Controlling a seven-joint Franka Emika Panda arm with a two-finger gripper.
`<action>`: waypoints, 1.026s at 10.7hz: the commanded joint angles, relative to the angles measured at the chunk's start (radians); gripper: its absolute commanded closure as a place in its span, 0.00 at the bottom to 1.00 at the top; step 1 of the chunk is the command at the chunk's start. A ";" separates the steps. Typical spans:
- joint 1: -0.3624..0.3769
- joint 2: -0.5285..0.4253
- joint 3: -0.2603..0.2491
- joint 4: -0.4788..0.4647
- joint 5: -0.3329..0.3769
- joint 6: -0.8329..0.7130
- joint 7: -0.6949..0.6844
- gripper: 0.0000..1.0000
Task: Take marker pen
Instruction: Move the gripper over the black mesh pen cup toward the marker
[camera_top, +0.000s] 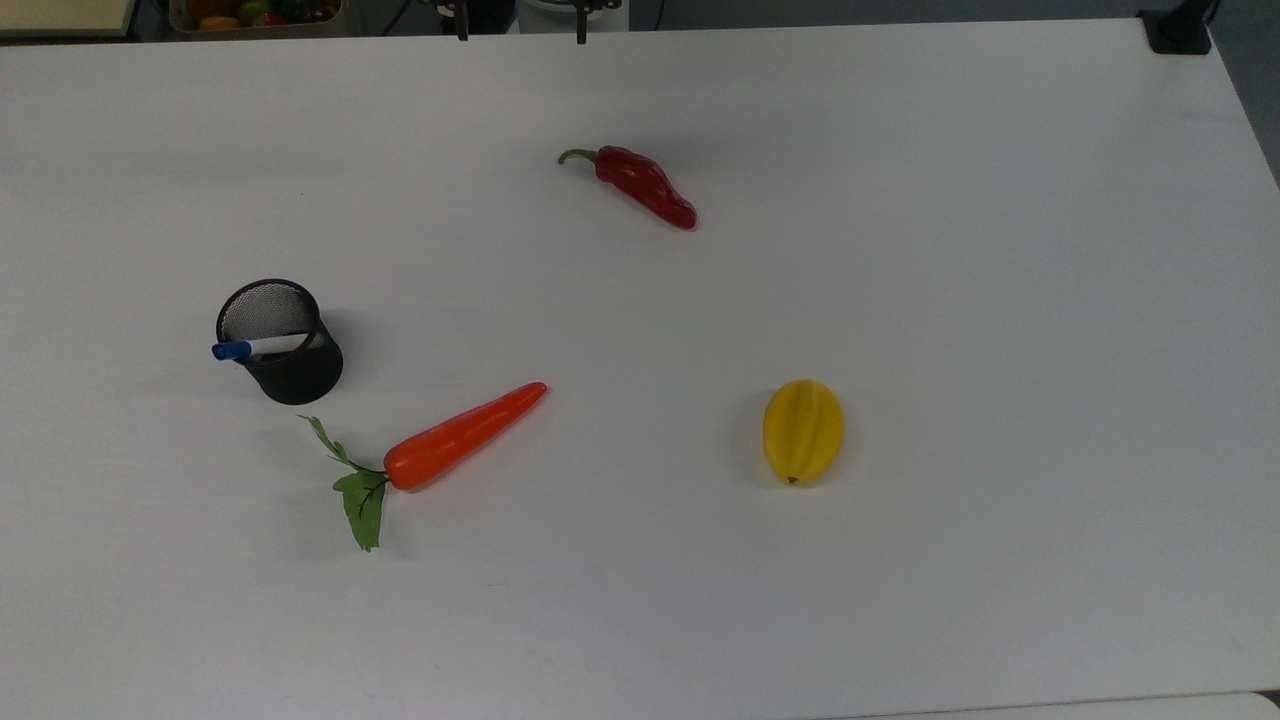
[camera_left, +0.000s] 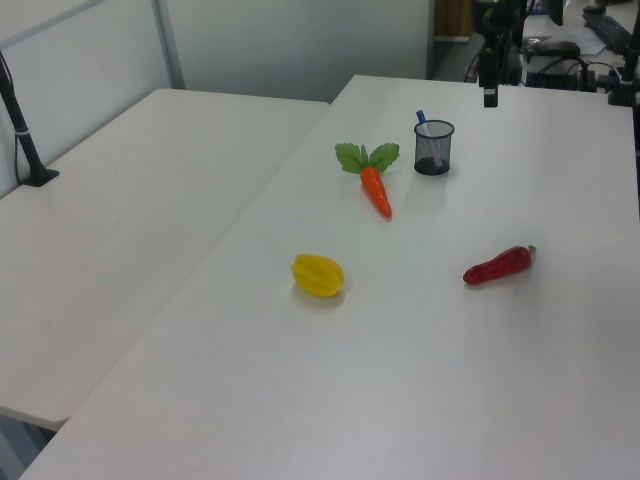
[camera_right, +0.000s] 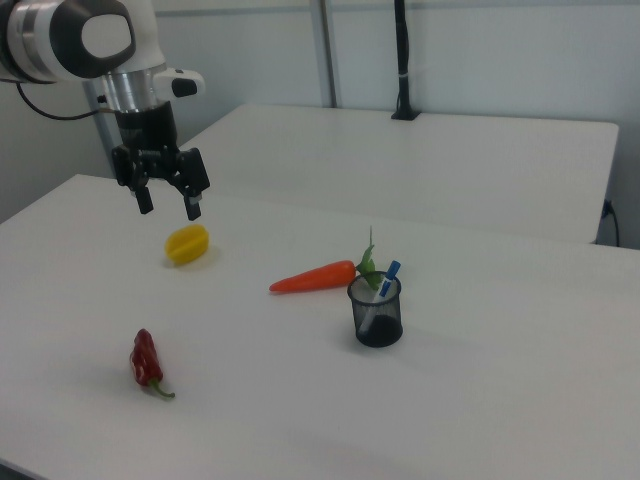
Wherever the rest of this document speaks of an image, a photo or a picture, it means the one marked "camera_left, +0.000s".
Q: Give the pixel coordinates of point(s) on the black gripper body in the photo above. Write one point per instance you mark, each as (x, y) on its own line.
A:
(489, 67)

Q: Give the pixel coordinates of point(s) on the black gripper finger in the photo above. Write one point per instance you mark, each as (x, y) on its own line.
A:
(490, 99)

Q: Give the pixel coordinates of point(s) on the white marker pen blue cap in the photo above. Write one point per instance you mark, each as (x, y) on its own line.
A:
(431, 141)

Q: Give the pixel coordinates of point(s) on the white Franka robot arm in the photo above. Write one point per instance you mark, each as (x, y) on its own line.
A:
(497, 20)

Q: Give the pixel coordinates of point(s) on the black mesh pen cup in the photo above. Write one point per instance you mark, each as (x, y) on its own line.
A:
(434, 165)

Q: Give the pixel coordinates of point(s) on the wooden cabinet panel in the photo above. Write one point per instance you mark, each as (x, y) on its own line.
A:
(452, 17)

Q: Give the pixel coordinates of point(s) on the black electronics box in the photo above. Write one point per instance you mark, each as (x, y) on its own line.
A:
(560, 76)

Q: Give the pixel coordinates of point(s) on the black computer mouse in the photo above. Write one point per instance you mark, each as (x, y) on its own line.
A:
(594, 8)

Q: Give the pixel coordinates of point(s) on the black keyboard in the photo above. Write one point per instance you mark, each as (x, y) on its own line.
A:
(607, 29)

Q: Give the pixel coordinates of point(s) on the black clamp stand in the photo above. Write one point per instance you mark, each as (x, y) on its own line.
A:
(625, 75)

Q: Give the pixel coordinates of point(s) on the orange toy carrot green leaves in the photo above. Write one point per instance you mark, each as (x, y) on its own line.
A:
(377, 190)

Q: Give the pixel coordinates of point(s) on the red toy chili pepper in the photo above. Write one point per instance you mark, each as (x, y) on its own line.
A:
(495, 268)

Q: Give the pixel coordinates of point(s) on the yellow toy starfruit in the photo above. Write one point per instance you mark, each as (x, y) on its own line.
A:
(318, 275)

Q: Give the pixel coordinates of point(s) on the grey partition frame post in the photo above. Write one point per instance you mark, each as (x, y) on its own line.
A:
(169, 45)

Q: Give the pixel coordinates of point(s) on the black camera pole with base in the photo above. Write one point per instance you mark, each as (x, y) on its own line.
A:
(22, 137)

